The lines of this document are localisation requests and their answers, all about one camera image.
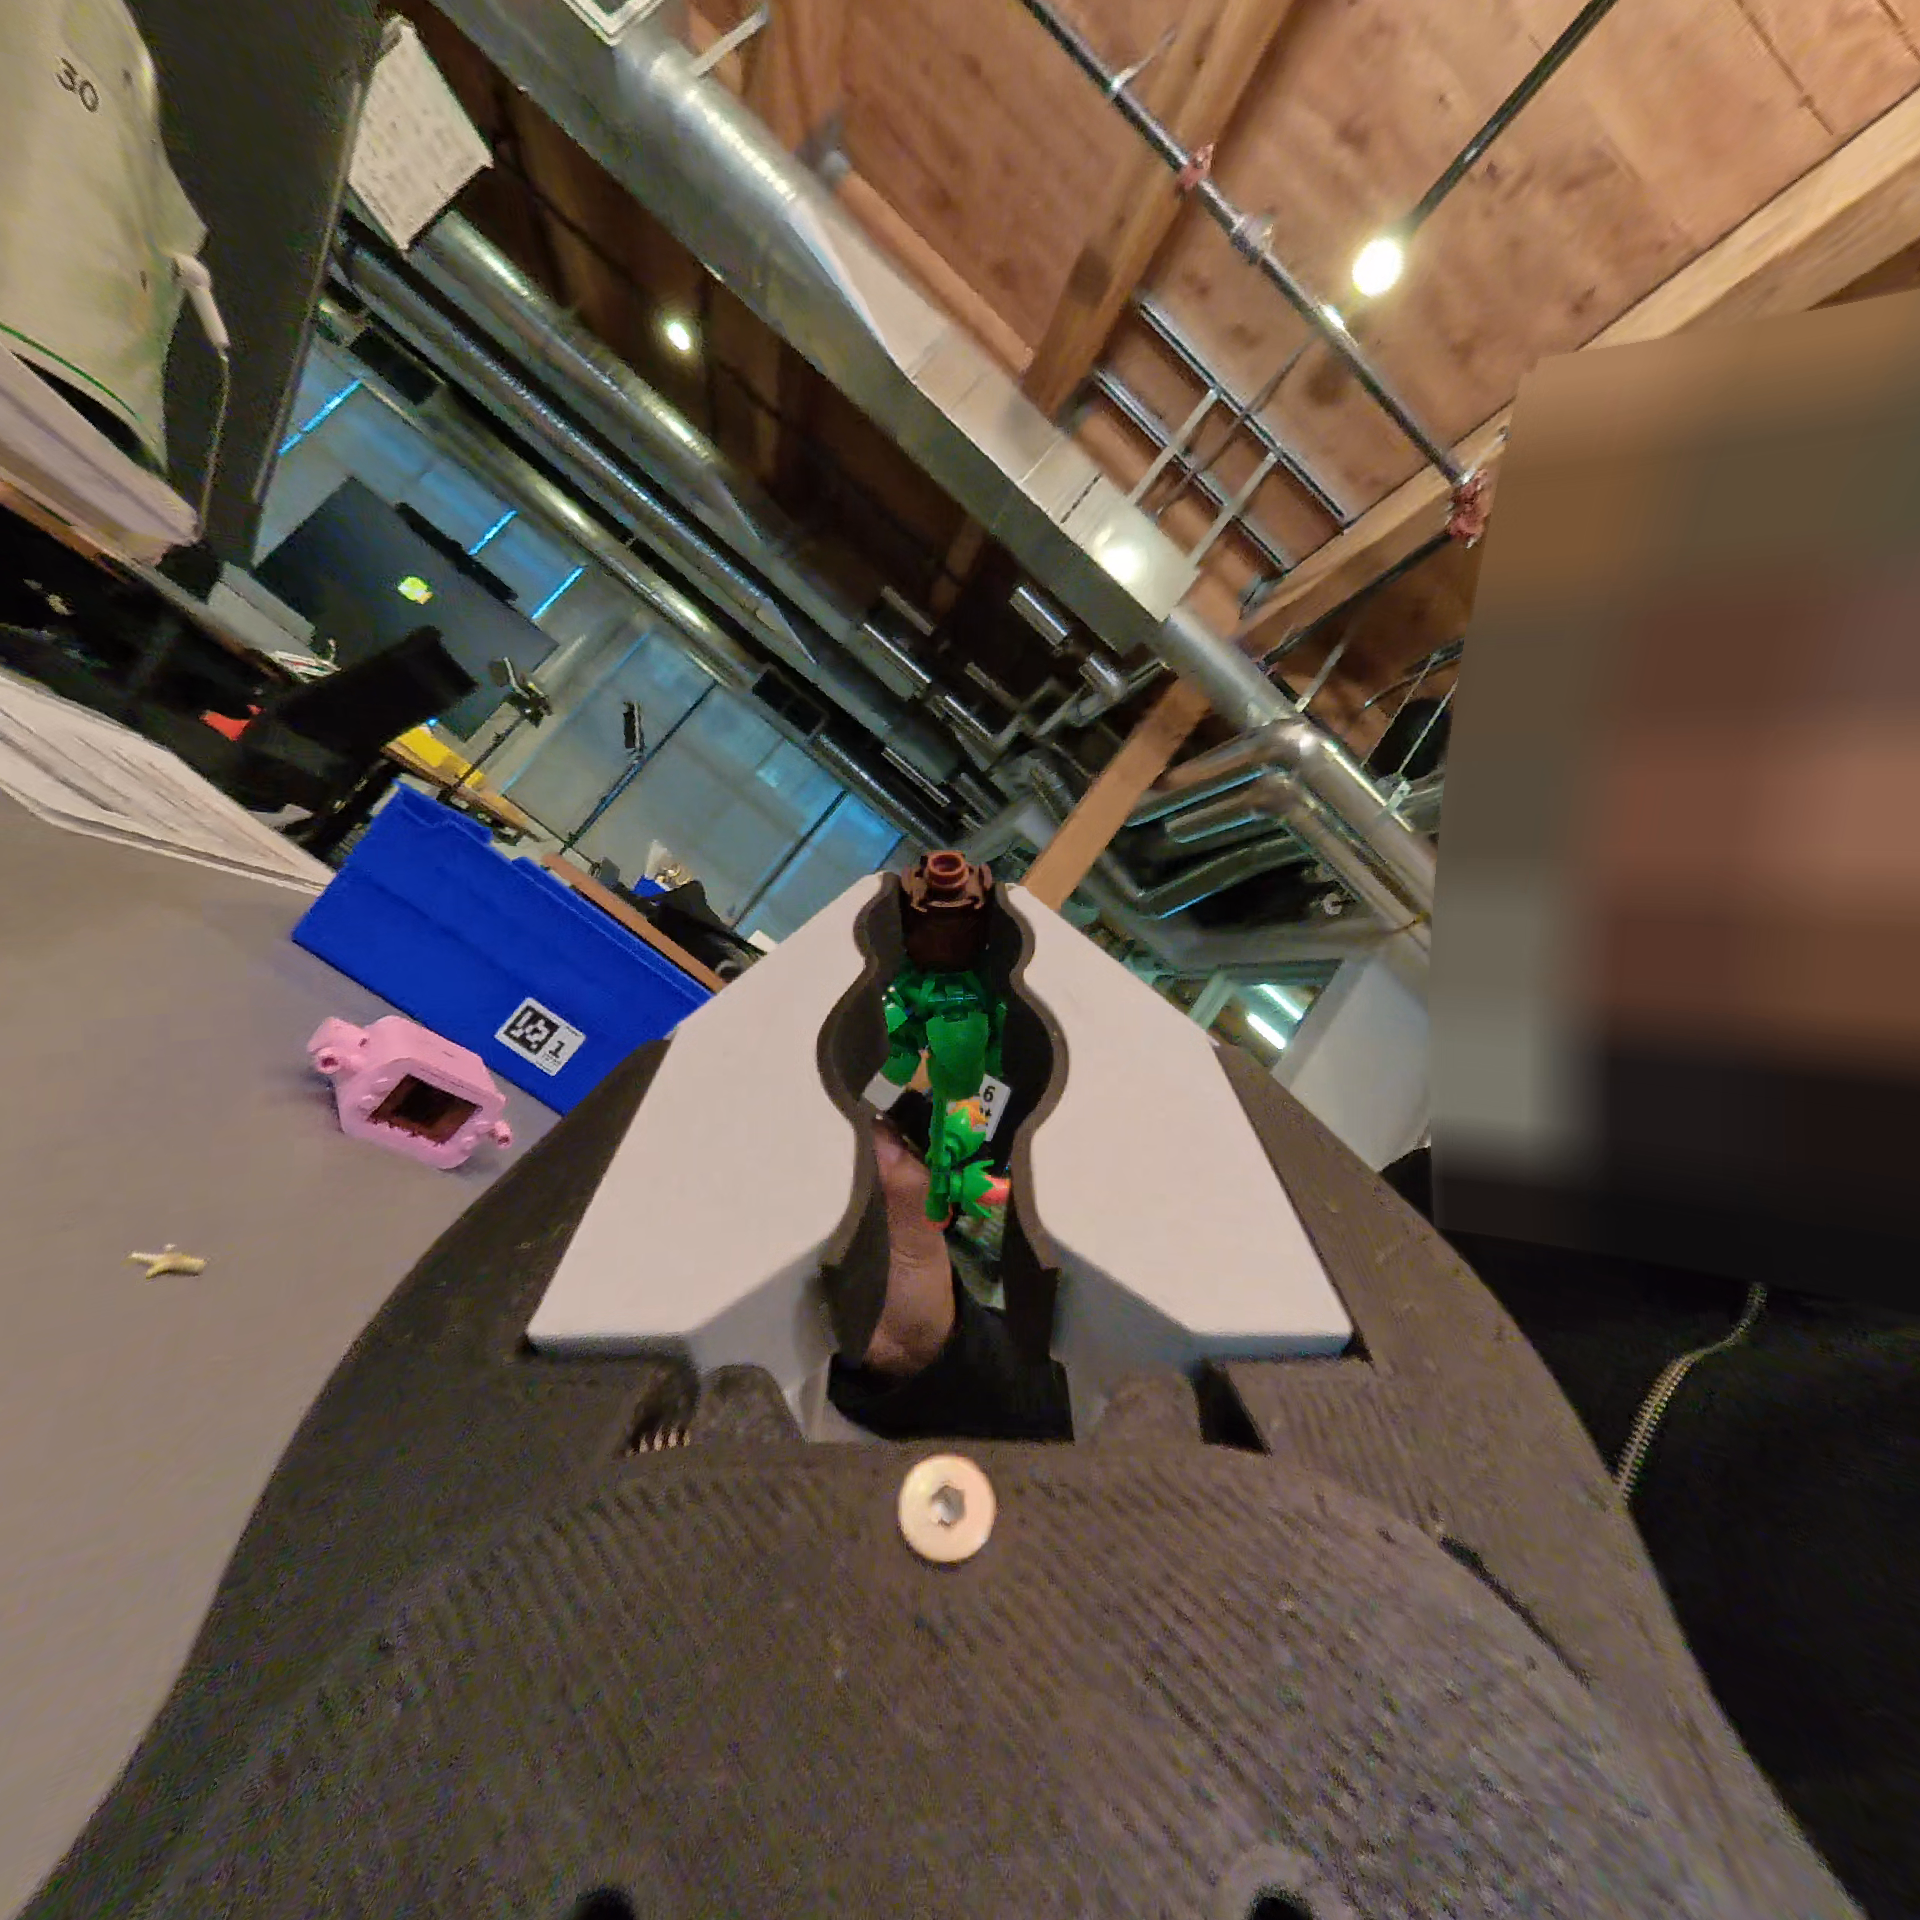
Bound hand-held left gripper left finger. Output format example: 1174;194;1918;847
528;873;910;1390

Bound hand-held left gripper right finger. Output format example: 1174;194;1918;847
996;881;1361;1390

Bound green toy brick plant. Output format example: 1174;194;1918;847
882;849;1020;1230

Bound person's right hand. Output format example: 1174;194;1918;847
863;1127;963;1375

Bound pink toy brick piece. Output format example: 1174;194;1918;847
307;1014;514;1173

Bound blue plastic bin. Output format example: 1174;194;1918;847
294;783;721;1114

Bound black angled device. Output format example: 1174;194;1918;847
240;626;484;804

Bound person's black jacket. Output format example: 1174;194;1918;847
1418;1246;1920;1920

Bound dark screen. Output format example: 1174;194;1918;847
259;480;560;695

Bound white printed paper sheets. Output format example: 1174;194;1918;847
0;668;336;886

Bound black ceiling pipe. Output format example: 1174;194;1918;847
1020;0;1491;504

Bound black pillar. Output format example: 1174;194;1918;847
128;0;396;565

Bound white paper sign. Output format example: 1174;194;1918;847
348;23;494;248

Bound white numbered bag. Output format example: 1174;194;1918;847
0;0;208;471

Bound large metal air duct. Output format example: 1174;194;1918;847
435;0;1443;917

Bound white cable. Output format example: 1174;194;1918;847
171;252;240;512

